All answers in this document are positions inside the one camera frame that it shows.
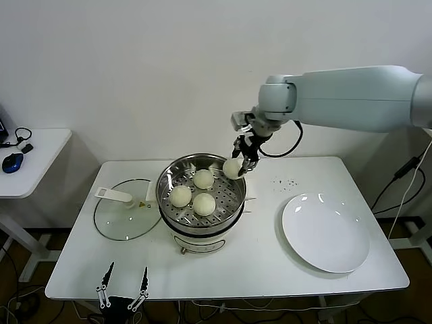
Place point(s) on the white round plate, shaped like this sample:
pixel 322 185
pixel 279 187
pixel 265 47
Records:
pixel 303 251

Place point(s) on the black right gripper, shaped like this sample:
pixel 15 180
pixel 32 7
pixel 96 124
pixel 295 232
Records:
pixel 253 145

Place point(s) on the white steamed baozi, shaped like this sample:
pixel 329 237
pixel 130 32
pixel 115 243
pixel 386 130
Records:
pixel 204 204
pixel 203 179
pixel 180 196
pixel 231 169

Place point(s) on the small black device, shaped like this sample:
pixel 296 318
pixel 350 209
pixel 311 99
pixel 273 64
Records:
pixel 28 148

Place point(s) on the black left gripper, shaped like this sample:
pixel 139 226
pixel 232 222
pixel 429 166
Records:
pixel 118 304

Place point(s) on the stainless steel steamer basket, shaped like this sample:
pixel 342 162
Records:
pixel 226 211

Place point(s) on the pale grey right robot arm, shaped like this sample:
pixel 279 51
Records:
pixel 337 101

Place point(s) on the blue computer mouse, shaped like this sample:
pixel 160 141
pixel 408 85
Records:
pixel 13 163

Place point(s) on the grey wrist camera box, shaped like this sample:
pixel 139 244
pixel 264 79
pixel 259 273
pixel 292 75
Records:
pixel 239 121

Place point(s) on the white side table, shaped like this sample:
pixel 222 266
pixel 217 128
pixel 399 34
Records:
pixel 44 158

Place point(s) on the white electric cooking pot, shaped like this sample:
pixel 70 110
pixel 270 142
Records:
pixel 199 241

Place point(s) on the dark laptop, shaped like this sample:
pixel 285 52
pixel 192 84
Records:
pixel 2 130

